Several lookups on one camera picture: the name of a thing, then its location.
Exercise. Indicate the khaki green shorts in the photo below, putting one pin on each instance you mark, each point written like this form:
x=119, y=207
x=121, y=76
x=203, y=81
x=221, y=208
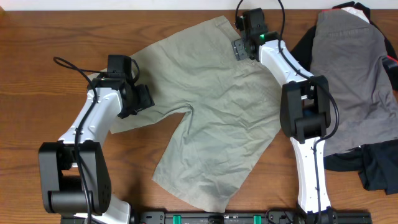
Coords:
x=230, y=112

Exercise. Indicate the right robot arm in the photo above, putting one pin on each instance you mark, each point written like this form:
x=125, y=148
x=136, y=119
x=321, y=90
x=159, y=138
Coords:
x=306, y=107

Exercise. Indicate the grey shorts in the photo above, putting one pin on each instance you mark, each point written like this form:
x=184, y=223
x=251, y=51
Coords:
x=348, y=51

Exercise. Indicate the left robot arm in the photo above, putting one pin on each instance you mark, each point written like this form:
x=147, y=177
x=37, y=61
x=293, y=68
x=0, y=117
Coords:
x=74, y=177

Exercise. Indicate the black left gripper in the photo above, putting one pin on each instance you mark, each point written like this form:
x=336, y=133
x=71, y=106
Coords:
x=147, y=100

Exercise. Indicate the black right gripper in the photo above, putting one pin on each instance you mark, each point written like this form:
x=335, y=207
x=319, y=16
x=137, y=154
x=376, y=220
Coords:
x=239, y=51

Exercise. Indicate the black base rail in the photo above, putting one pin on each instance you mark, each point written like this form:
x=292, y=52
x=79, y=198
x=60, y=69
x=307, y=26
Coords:
x=270, y=217

